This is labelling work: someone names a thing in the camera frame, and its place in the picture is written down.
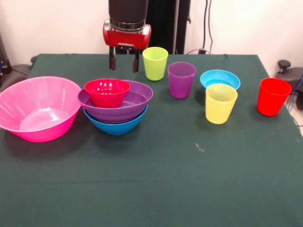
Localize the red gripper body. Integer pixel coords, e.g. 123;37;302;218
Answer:
103;20;152;50

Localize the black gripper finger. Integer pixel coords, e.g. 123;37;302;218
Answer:
132;48;141;73
108;45;116;71

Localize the small crimson bowl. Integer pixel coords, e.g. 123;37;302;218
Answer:
84;79;131;109

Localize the large purple bowl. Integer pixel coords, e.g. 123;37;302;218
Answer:
77;79;154;123

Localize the purple cup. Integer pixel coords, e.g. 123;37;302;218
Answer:
168;61;196;99

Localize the large blue bowl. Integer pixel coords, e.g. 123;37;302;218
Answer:
83;105;149;136

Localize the large pink bowl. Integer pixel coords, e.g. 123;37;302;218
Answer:
0;76;83;143

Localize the green cup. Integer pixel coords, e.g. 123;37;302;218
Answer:
142;46;169;81

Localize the small light blue bowl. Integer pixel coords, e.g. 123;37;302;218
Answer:
200;70;241;92

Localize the yellow cup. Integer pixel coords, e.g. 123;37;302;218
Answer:
205;84;238;124

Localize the black equipment box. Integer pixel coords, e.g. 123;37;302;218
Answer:
0;33;11;76

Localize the dark green table cloth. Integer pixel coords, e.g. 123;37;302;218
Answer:
0;53;303;227

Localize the red cup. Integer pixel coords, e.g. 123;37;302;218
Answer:
257;78;293;117

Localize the black knob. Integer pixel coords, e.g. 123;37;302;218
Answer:
277;60;291;73

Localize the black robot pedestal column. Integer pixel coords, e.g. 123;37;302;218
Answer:
113;0;191;55

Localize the black wall cable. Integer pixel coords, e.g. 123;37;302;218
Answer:
203;0;214;54

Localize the black pedestal leg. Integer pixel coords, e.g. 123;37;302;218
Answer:
275;67;303;100
0;64;31;95

